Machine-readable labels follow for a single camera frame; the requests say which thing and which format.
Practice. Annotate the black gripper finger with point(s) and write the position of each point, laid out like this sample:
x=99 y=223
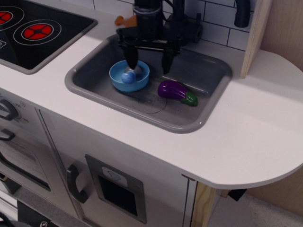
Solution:
x=167 y=60
x=131 y=56

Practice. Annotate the black toy faucet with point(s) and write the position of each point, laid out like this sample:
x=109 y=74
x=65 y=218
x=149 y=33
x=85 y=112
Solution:
x=224 y=22

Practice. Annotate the light blue plastic bowl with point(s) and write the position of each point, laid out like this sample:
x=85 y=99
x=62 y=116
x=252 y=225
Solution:
x=141 y=80

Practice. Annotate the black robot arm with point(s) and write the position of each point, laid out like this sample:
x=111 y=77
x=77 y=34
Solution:
x=149 y=8

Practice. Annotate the white toy oven door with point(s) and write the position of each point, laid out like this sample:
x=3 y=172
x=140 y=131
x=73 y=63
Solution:
x=30 y=163

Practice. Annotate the white toy cabinet door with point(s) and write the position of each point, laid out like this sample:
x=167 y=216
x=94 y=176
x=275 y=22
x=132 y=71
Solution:
x=169 y=196

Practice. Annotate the orange toy chicken drumstick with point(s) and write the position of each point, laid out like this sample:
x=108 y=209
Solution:
x=126 y=22

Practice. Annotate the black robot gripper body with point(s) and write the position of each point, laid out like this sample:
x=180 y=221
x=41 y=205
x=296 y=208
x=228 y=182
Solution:
x=149 y=34

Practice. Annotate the blue and grey toy spoon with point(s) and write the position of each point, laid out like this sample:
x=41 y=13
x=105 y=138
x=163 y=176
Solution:
x=129 y=74

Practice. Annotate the light wooden side post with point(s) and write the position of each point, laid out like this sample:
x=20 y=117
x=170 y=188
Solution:
x=257 y=29

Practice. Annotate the grey oven knob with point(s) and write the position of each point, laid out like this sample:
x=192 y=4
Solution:
x=7 y=110

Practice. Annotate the black toy stovetop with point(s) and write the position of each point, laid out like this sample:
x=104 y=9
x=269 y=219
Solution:
x=32 y=34

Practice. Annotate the grey ice dispenser panel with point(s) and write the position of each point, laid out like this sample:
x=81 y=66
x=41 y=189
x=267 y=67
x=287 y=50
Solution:
x=118 y=189

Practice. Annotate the purple toy eggplant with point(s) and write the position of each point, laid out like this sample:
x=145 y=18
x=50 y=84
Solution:
x=173 y=90

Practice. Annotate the grey oven door handle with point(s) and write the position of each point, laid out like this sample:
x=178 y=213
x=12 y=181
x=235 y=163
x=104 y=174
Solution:
x=6 y=135

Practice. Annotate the grey toy sink basin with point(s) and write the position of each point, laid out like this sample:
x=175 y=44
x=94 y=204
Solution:
x=206 y=77

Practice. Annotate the grey cabinet door handle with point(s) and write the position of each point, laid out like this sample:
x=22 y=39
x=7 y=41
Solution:
x=71 y=177

